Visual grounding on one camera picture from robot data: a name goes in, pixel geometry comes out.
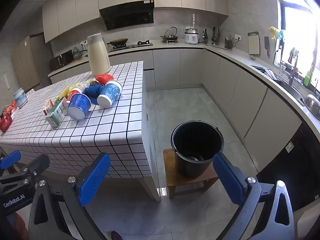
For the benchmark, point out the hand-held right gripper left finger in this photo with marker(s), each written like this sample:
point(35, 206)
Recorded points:
point(95, 177)

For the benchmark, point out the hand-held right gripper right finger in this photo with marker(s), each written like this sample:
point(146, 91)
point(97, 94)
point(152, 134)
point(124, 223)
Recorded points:
point(230, 180)

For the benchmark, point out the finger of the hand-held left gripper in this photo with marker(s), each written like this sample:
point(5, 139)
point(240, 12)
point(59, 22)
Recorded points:
point(37, 165)
point(10, 159)

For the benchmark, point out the black plastic bucket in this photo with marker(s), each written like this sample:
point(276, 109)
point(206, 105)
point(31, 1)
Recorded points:
point(192, 167)

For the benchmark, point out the green white drink carton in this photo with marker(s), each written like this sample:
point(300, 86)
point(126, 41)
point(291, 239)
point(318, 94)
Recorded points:
point(56, 113)

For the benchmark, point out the small pink white carton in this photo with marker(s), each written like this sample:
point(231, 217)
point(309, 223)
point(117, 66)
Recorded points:
point(48, 107)

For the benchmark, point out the blue white paper cup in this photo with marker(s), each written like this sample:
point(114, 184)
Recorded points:
point(78, 103)
point(110, 92)

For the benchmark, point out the blue microfibre cloth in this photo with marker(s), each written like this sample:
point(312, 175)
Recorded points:
point(92, 91)

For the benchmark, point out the red packet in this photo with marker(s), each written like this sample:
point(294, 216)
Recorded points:
point(5, 123)

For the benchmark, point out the orange packet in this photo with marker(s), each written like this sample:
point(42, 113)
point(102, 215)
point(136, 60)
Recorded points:
point(10, 108)

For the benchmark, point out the brown wooden stool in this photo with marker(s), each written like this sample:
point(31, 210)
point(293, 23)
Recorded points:
point(172, 177)

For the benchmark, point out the white blue jar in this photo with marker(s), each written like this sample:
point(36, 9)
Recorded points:
point(20, 98)

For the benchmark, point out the white checked tablecloth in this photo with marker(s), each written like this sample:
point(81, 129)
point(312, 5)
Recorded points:
point(120, 120)

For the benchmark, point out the black built-in oven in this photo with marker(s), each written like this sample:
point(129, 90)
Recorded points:
point(292, 160)

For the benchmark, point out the yellow cloth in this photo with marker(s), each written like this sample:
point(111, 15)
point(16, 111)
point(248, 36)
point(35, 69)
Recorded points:
point(65, 92)

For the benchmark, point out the tall beige cabinet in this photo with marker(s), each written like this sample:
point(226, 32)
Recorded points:
point(27, 62)

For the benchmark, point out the red plastic bag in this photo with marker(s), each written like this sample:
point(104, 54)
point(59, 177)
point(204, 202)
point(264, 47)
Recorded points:
point(103, 78)

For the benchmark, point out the beige kitchen counter cabinets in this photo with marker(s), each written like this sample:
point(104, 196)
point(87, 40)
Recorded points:
point(225, 80)

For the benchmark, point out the black microwave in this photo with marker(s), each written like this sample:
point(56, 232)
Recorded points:
point(61, 60)

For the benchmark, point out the metal pot lid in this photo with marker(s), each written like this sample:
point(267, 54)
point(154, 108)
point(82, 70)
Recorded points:
point(312, 105)

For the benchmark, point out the kitchen sink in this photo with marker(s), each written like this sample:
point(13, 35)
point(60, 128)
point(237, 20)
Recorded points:
point(272, 76)

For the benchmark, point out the green vase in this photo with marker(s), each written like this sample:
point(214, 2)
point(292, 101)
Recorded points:
point(76, 53)

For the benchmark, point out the cream thermos jug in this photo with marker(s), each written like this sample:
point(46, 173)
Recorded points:
point(98, 57)

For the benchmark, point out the metal faucet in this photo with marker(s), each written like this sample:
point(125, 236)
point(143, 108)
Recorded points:
point(292, 73)

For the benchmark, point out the green bottle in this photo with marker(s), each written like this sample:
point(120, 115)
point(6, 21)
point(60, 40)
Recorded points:
point(308, 78)

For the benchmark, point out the grey chopstick holder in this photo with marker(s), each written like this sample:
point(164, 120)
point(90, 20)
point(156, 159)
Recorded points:
point(228, 43)

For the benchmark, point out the wok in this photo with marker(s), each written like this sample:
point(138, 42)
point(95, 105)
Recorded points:
point(118, 41)

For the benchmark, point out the white cutting board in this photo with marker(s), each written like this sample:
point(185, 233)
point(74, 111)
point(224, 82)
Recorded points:
point(253, 43)

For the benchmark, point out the cleaver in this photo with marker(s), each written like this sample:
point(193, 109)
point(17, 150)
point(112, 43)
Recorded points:
point(267, 45)

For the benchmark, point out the black gas stove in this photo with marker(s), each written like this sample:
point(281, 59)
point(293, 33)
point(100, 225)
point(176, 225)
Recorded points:
point(143, 44)

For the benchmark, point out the metal utensil holder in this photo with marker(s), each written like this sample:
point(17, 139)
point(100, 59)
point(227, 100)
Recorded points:
point(215, 36)

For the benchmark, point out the dark glass bottle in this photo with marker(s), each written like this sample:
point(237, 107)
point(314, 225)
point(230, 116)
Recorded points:
point(205, 37)

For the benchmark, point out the white rice cooker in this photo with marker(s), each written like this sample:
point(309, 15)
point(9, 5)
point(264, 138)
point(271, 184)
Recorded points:
point(191, 38)

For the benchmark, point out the hanging rubber gloves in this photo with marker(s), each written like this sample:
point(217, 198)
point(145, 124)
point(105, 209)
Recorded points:
point(276, 33)

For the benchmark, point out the black range hood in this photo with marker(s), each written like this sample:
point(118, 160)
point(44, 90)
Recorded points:
point(125, 17)

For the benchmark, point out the window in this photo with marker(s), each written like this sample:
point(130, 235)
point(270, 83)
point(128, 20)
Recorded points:
point(300, 25)

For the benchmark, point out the wall socket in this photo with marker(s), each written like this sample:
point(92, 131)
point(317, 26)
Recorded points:
point(238, 37)

